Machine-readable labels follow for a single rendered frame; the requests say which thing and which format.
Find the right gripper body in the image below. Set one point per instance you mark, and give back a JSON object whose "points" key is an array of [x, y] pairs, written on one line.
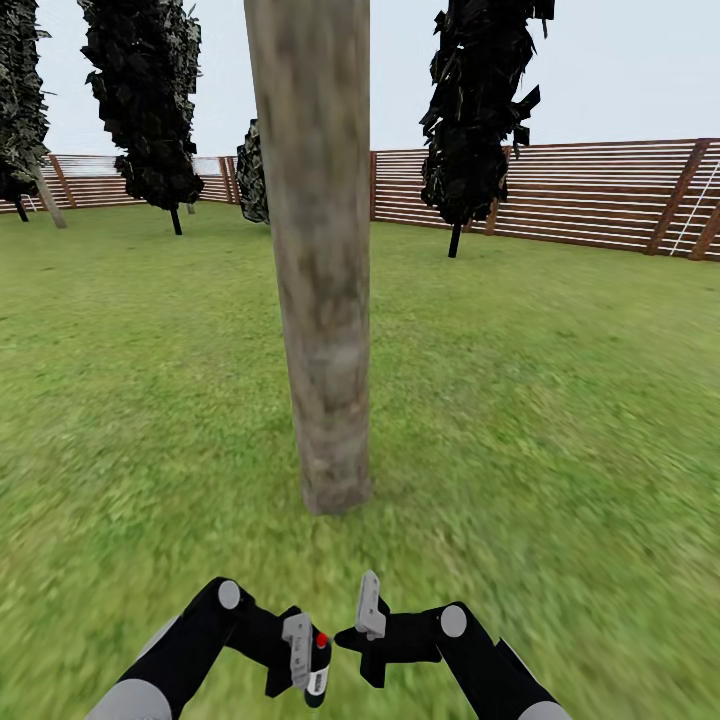
{"points": [[392, 648]]}

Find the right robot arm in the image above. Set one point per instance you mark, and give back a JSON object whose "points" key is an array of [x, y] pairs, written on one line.
{"points": [[497, 684]]}

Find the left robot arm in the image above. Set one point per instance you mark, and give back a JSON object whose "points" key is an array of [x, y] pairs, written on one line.
{"points": [[172, 665]]}

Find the pesticide atomizer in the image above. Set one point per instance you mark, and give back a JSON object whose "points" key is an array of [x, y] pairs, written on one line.
{"points": [[321, 653]]}

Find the bush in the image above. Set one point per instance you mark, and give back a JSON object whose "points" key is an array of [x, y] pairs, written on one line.
{"points": [[250, 173]]}

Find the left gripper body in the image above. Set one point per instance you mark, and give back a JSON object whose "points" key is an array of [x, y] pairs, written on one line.
{"points": [[274, 652]]}

